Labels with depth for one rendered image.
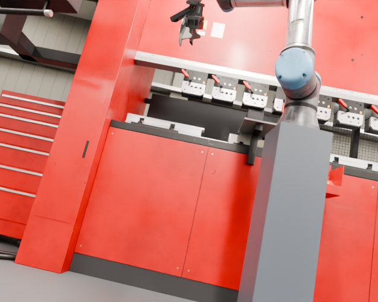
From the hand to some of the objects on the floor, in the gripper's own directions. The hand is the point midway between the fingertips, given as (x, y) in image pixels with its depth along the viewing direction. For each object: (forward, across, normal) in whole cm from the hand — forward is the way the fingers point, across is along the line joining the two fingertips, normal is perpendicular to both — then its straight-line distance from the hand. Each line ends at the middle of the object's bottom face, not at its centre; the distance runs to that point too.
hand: (185, 45), depth 155 cm
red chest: (+144, -27, +108) cm, 182 cm away
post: (+180, +67, -121) cm, 227 cm away
